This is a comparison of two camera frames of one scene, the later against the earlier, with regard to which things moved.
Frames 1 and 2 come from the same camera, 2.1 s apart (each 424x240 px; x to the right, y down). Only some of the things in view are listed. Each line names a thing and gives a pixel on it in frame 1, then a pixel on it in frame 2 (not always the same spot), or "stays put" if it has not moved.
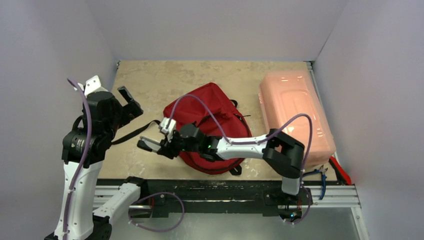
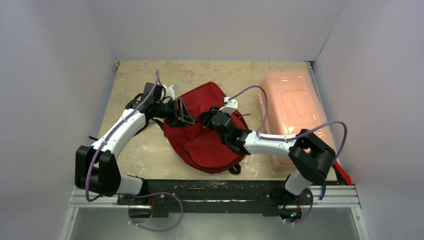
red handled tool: [343, 178] stays put
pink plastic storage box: [293, 105] stays put
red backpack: [193, 111] stays put
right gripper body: [166, 145] -> [212, 116]
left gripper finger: [125, 93] -> [185, 115]
